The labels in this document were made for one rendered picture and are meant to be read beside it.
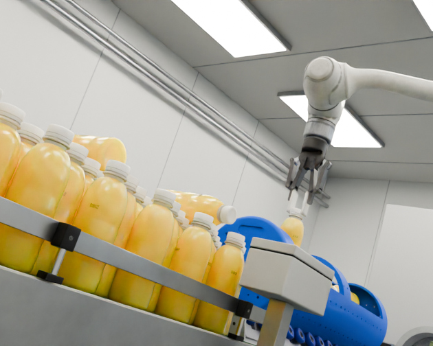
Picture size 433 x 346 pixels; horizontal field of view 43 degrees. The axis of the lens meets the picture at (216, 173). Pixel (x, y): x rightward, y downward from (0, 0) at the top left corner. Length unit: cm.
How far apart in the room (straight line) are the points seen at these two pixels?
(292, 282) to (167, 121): 474
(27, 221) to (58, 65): 429
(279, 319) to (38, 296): 52
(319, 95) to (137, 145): 402
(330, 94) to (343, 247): 607
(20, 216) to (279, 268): 51
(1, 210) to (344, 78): 107
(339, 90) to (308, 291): 64
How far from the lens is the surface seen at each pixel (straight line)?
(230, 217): 118
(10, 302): 76
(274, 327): 113
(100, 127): 522
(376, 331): 215
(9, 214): 75
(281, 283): 105
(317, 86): 154
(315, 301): 117
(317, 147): 166
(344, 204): 778
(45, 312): 79
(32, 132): 88
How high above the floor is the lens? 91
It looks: 15 degrees up
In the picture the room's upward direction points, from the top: 18 degrees clockwise
